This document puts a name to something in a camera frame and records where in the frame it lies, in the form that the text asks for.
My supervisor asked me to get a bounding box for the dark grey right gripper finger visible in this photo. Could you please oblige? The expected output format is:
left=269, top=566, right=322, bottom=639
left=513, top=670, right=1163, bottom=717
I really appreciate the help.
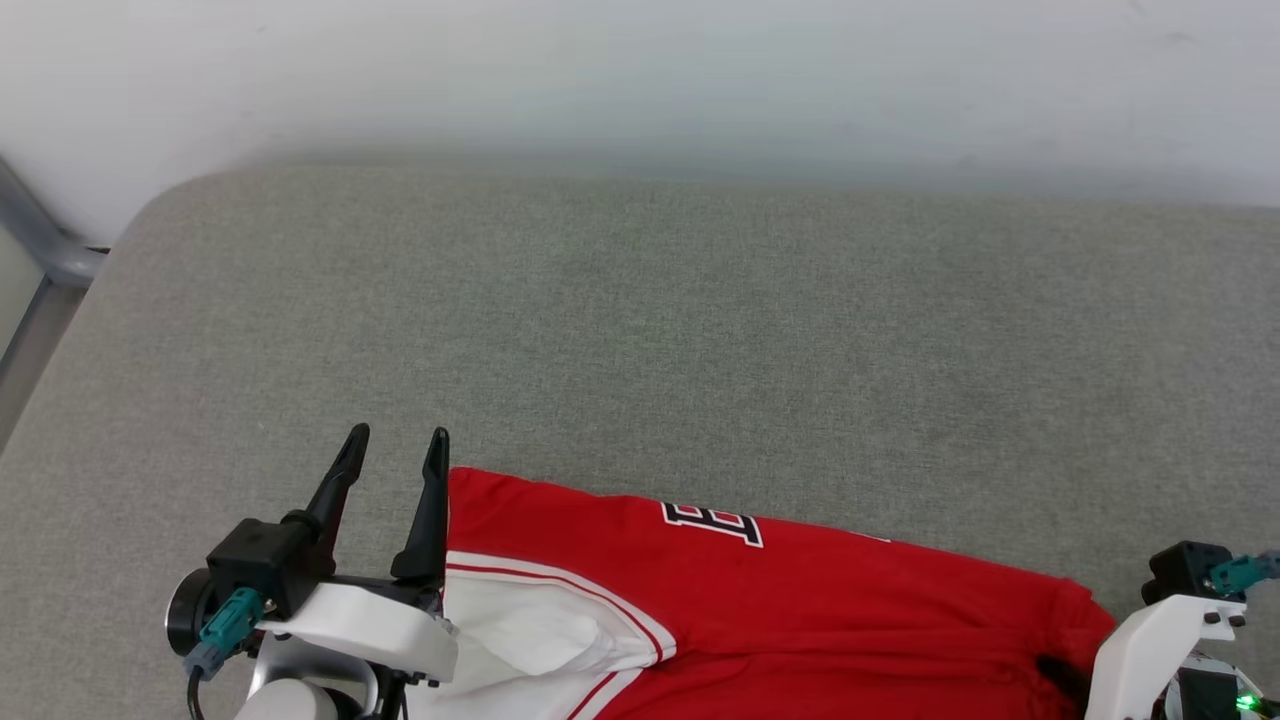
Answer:
left=1036, top=655, right=1092, bottom=707

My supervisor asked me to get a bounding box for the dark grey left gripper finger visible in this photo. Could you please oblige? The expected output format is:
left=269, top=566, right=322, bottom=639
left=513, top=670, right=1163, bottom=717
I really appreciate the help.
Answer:
left=283, top=423, right=372, bottom=581
left=390, top=427, right=452, bottom=587

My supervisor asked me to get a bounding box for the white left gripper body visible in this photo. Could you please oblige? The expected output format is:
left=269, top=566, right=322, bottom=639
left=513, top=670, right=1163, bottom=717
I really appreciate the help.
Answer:
left=165, top=567, right=460, bottom=687

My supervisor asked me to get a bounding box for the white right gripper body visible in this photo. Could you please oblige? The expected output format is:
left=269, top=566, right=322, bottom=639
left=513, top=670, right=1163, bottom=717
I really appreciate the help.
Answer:
left=1084, top=594, right=1247, bottom=720

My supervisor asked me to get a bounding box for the red and white basketball jersey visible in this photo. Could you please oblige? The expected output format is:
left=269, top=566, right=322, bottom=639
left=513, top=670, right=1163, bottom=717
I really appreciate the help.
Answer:
left=405, top=467, right=1119, bottom=720

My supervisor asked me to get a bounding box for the black right camera cable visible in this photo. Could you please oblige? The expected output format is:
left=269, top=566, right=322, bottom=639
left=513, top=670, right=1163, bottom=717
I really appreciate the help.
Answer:
left=1206, top=549, right=1280, bottom=597

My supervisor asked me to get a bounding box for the black camera cable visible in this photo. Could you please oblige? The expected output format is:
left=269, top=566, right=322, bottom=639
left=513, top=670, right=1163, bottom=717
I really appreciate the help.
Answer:
left=182, top=588, right=267, bottom=720
left=1206, top=549, right=1280, bottom=597

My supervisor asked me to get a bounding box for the black left camera cable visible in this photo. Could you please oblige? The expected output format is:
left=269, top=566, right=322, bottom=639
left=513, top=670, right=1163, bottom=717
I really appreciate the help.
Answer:
left=182, top=588, right=267, bottom=720

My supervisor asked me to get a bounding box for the grey metal frame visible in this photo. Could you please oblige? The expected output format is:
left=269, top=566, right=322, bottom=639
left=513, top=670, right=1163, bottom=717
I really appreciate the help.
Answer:
left=0, top=158, right=108, bottom=446

